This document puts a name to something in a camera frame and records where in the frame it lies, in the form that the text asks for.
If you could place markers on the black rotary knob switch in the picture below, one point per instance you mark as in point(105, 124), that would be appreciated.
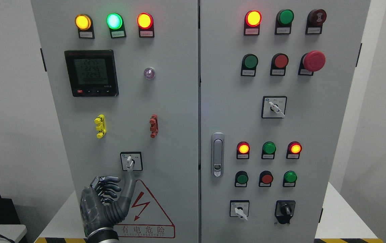
point(284, 211)

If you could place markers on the white rotary selector bottom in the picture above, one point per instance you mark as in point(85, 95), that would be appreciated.
point(240, 209)

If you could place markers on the green push button lower right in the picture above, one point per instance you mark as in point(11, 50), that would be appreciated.
point(289, 179)

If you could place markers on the clear small light bulb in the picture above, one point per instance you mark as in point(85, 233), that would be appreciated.
point(149, 73)

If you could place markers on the green push button upper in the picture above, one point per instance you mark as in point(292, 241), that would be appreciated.
point(248, 65)

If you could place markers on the red electric hazard sticker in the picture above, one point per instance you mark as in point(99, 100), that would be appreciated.
point(146, 217)

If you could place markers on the white device bottom left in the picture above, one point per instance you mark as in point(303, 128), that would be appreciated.
point(14, 232)

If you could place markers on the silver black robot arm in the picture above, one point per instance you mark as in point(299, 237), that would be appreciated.
point(103, 235)

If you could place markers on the red lit indicator top right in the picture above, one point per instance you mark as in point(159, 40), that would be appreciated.
point(252, 22)

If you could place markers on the green push button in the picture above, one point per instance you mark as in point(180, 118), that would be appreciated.
point(241, 179)
point(248, 65)
point(289, 179)

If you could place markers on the red emergency stop button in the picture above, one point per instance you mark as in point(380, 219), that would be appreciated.
point(311, 62)

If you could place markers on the green lit indicator light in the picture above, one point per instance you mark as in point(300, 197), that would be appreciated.
point(116, 26)

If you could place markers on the red lit indicator lower left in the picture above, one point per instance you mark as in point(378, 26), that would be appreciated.
point(243, 149)

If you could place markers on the red push button lower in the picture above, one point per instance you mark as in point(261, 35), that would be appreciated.
point(265, 179)

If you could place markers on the white rotary selector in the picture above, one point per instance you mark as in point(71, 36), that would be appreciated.
point(274, 106)
point(240, 209)

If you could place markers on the white rotary selector upper right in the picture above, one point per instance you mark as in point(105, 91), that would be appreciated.
point(274, 106)

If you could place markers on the green indicator top right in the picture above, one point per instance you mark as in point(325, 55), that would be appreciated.
point(283, 22)

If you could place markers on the red lit indicator lower right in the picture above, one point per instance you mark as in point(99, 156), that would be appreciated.
point(293, 150)

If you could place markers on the red lit indicator light left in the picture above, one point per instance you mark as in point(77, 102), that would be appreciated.
point(145, 23)

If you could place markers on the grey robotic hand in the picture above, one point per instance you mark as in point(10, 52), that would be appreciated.
point(104, 203)

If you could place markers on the white rotary light switch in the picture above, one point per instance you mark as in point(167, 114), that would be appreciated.
point(131, 161)

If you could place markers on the dark red buzzer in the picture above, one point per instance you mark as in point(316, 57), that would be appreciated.
point(315, 21)

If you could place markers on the yellow indicator light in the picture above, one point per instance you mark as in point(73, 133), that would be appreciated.
point(85, 26)

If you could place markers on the red push button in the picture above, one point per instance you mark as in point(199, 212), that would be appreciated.
point(278, 65)
point(265, 179)

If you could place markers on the grey electrical cabinet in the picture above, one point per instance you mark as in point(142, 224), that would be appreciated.
point(197, 54)

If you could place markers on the black digital power meter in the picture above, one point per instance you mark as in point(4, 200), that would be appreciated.
point(92, 73)

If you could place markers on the red push button upper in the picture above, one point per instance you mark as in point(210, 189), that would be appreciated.
point(278, 65)

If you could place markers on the silver door latch handle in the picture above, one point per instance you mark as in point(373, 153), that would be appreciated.
point(217, 154)

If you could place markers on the green push button lower left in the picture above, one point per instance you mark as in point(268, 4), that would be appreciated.
point(241, 179)

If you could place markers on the red terminal clip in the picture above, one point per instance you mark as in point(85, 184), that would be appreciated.
point(154, 126)

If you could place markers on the yellow terminal clip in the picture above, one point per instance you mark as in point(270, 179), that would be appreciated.
point(100, 126)

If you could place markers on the green indicator lower middle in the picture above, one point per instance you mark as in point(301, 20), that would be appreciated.
point(268, 150)

